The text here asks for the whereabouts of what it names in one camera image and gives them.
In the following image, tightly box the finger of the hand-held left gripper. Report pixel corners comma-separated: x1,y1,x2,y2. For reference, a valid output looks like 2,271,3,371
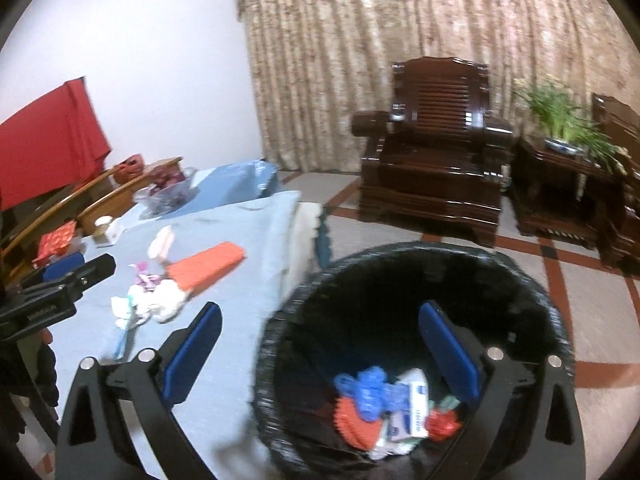
42,251,86,282
17,254,117,307

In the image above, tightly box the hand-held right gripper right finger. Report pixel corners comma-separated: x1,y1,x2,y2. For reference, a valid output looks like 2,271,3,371
417,300,586,480

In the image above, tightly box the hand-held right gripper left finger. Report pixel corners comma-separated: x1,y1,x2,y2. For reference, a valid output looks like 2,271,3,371
56,301,223,480

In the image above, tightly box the white paper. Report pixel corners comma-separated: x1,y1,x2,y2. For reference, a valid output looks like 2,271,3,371
111,287,146,321
145,280,188,323

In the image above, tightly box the pink pouch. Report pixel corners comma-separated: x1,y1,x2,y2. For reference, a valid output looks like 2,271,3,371
129,261,162,291

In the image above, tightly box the white carton box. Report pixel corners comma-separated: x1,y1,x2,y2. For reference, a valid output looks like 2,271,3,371
385,367,431,441

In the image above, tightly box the knotted red plastic bag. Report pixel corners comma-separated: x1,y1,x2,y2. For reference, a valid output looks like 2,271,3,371
427,407,463,441

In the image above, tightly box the pink white wrapper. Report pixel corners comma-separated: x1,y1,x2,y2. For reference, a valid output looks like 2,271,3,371
149,225,175,264

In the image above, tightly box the blue plastic cover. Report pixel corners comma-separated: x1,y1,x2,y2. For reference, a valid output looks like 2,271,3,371
334,367,396,421

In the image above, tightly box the long orange foam net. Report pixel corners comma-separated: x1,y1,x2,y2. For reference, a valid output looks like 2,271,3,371
167,241,247,291

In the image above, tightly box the bin with black liner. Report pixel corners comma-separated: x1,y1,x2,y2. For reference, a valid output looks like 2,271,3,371
254,241,576,472

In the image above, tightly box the small orange foam net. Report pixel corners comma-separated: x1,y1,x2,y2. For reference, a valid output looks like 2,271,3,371
334,395,388,450

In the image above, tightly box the red patterned gift packet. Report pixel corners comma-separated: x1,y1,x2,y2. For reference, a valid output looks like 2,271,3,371
32,220,78,268

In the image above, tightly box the beige tissue box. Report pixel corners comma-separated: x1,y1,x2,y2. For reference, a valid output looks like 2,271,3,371
92,215,123,246

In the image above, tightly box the black television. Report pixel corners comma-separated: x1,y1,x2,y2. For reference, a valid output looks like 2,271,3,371
0,195,66,241

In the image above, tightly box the grey tablecloth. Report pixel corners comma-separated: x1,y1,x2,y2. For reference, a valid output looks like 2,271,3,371
50,190,311,480

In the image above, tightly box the light wooden cabinet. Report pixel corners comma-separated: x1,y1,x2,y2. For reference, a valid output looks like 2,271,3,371
0,156,183,281

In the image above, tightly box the glass fruit bowl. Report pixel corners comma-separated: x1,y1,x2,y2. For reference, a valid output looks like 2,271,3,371
132,165,198,218

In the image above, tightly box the red cloth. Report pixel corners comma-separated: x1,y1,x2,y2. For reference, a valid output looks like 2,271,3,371
0,77,112,211

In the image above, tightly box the white scalloped table cover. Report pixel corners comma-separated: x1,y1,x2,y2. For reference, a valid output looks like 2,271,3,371
285,202,328,281

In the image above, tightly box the teal scalloped table cover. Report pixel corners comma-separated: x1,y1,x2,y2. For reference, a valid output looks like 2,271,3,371
312,220,334,268

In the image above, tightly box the dark wooden side table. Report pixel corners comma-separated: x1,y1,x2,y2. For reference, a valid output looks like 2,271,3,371
510,137,621,251

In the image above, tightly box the dark wooden armchair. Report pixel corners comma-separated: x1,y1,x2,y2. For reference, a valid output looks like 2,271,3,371
590,92,640,276
351,56,516,248

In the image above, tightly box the potted green plant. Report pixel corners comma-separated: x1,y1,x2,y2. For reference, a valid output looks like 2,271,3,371
515,77,626,161

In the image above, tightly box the floral beige curtain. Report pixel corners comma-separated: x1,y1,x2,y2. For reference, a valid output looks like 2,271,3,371
232,0,640,176

